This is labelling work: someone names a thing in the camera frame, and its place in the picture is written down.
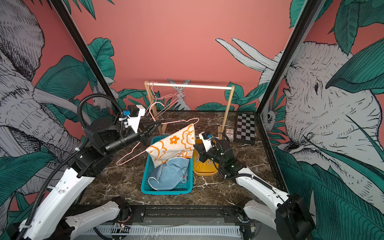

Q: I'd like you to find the wooden clothes rack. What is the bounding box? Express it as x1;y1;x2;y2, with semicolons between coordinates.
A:
144;80;236;140

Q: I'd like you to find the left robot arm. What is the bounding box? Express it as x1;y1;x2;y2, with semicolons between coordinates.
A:
8;94;161;240

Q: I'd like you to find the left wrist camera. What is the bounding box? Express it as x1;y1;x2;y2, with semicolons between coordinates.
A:
119;105;146;133

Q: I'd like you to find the yellow plastic tray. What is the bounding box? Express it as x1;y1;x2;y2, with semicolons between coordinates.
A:
193;150;219;176

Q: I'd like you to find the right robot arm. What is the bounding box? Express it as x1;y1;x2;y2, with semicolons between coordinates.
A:
194;132;316;240

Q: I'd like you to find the dark blue towel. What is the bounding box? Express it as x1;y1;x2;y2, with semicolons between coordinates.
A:
147;157;190;191

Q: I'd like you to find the pink wire hanger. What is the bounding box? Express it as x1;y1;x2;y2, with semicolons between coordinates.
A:
148;82;157;103

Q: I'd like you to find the small white red box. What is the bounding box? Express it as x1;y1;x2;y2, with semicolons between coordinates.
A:
225;129;234;141

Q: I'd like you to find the teal plastic basket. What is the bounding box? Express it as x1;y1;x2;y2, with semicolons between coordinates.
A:
141;134;193;195

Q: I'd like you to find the cream orange towel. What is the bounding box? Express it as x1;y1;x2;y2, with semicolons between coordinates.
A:
146;124;196;168

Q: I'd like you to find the checkerboard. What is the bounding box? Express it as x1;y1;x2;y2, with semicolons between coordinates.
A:
234;112;256;144

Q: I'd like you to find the white slotted cable duct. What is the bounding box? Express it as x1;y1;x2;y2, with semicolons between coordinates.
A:
97;225;242;238

